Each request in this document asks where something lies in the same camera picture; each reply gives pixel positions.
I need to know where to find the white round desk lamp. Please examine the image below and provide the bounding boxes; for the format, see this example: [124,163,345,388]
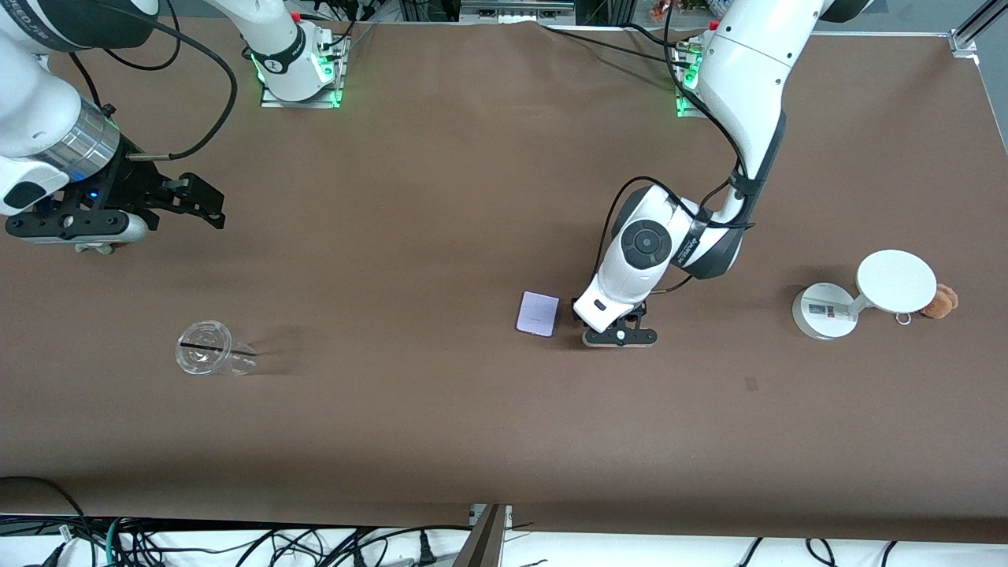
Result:
[791,250,938,341]

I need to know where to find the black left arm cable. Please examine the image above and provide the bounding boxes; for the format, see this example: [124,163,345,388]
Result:
[602,0,758,297]

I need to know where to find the brown teddy keychain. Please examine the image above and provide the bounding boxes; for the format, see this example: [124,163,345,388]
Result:
[896,284,960,325]

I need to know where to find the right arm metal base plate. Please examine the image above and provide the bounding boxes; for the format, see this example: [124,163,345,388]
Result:
[260,30,348,109]

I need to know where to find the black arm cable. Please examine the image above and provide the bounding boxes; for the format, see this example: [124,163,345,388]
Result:
[602,0,758,297]
[75,0,239,161]

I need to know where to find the lavender square box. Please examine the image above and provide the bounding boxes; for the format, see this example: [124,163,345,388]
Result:
[516,291,561,338]

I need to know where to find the clear plastic cup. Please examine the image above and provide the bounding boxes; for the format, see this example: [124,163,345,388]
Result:
[175,320,259,376]

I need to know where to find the silver metal bar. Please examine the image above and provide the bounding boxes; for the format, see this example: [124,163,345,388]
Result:
[461,0,576,23]

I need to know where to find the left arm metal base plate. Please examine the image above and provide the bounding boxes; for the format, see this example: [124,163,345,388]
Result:
[675,43,710,119]

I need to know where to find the aluminium profile post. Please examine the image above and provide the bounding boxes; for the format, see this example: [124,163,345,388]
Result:
[453,504,513,567]

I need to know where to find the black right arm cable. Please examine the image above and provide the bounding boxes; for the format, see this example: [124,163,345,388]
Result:
[75,0,239,161]

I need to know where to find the black table cable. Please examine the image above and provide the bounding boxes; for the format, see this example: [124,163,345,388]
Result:
[622,22,695,51]
[543,27,687,67]

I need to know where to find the black looped floor cable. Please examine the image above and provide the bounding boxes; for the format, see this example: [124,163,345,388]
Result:
[0,476,89,546]

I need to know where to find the black straw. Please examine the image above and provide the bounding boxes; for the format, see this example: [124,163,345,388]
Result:
[180,341,258,358]

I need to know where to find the brown paper table cover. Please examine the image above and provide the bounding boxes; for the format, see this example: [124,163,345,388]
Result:
[0,16,1008,544]

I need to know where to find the aluminium frame corner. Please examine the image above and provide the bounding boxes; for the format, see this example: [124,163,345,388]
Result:
[949,0,1008,58]

